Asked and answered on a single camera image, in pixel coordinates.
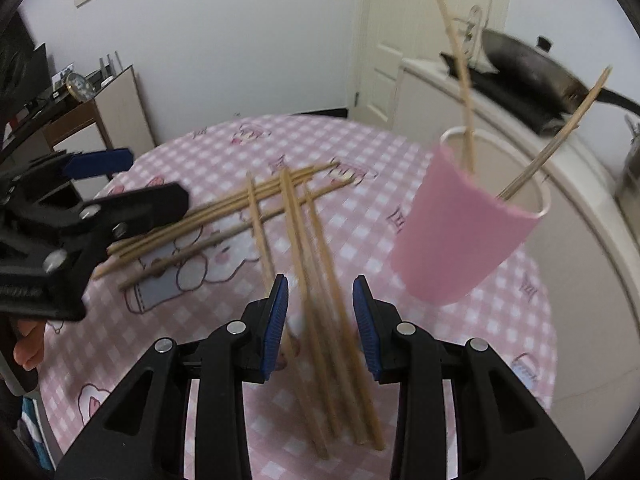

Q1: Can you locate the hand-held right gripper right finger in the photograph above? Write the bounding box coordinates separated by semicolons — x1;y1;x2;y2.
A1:
352;275;586;480

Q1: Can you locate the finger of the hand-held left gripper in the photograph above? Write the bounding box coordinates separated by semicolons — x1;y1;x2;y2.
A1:
27;148;134;183
42;182;191;281

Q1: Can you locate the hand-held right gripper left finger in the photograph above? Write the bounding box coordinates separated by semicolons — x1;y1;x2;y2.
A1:
52;274;290;480

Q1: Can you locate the bunch of wooden chopsticks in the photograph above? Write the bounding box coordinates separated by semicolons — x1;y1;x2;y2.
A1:
92;161;386;460

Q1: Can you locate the pink cup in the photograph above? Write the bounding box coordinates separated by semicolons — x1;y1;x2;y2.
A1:
389;128;552;306

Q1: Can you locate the bamboo chopstick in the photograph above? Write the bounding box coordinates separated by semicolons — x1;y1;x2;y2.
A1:
435;0;476;176
497;65;613;201

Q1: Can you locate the person's left hand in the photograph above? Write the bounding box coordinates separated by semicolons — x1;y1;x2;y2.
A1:
14;319;47;371

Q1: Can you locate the wooden side cabinet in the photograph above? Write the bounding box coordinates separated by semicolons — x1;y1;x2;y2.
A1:
42;65;156;201

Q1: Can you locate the round desk clock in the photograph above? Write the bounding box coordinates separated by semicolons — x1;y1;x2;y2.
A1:
66;72;96;102

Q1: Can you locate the black monitor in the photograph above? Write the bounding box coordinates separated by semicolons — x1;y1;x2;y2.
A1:
0;10;52;111

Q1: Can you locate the pink checked tablecloth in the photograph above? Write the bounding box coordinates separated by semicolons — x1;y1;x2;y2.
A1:
37;114;558;480

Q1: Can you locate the black induction cooker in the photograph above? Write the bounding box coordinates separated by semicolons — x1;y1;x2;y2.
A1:
440;52;566;136

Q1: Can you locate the dark metal wok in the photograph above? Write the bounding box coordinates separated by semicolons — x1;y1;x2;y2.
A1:
480;28;640;117

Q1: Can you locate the cream panel door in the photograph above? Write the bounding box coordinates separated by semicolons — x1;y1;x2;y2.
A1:
350;0;511;123

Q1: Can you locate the steel steamer pot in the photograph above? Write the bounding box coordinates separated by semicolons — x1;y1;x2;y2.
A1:
615;114;640;202

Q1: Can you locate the glass wok lid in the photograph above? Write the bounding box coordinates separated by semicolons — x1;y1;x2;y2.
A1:
482;29;586;96

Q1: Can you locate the metal door handle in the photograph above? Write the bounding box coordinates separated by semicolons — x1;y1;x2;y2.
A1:
450;5;485;68

